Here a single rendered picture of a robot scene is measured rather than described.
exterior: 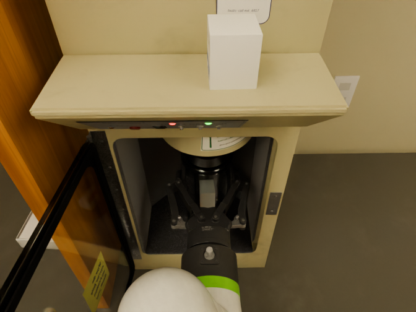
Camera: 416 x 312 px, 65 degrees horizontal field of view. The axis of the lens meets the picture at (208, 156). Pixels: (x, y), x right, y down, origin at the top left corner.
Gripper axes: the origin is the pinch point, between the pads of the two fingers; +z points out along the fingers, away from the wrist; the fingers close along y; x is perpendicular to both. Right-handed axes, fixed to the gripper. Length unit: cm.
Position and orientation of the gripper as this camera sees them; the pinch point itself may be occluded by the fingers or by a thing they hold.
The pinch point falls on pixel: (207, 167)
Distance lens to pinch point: 69.7
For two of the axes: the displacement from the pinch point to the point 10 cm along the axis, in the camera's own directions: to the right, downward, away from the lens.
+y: -10.0, 0.1, -0.1
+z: -0.1, -7.0, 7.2
